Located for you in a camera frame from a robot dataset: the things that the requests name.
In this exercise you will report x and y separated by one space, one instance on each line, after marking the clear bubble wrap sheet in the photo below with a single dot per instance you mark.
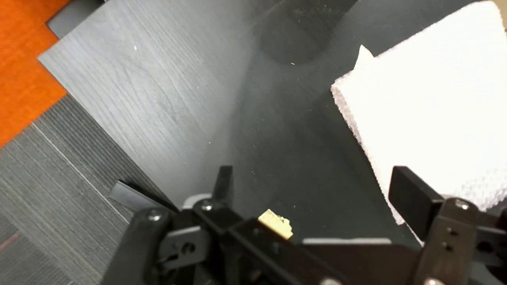
438 104

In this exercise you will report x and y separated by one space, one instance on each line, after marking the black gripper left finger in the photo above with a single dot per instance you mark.
224 182

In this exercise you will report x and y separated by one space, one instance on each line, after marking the tan cardboard scrap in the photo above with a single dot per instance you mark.
274 222

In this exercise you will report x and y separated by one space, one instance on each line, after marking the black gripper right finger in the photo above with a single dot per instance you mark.
414 198

